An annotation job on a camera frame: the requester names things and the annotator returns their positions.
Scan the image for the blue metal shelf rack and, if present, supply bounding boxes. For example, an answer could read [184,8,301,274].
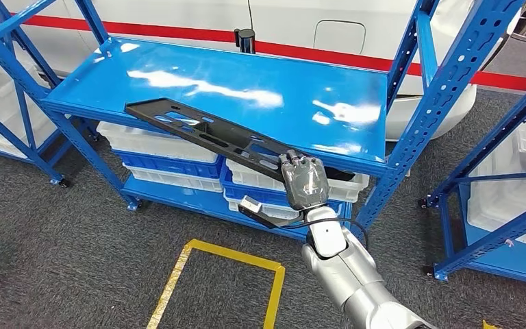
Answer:
[0,36,101,188]
[419,65,526,289]
[0,0,526,241]

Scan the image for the black stanchion post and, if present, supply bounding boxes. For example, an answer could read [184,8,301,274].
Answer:
[234,27,256,54]

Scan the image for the yellow floor tape square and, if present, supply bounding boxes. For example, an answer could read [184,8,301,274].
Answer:
[146,239,286,329]

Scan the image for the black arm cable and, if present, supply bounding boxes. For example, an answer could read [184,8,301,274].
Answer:
[290,217,369,251]

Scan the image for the long black plastic part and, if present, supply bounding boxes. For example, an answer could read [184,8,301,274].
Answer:
[124,97,318,184]

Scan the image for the blue plastic crate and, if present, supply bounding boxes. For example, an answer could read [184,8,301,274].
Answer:
[219,165,352,215]
[113,149,225,180]

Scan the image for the black part inside crate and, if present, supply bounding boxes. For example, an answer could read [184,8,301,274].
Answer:
[324,165,357,182]

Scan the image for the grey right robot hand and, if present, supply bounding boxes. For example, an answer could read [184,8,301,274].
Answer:
[279,149,331,212]

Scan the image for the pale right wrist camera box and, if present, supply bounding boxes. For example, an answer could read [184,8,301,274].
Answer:
[238,195,305,230]

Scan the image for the white plastic crate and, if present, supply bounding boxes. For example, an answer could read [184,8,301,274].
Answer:
[223,188,346,221]
[225,158,371,204]
[122,163,224,194]
[96,120,221,165]

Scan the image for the white car with red stripe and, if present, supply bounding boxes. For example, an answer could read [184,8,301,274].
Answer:
[0,0,526,142]

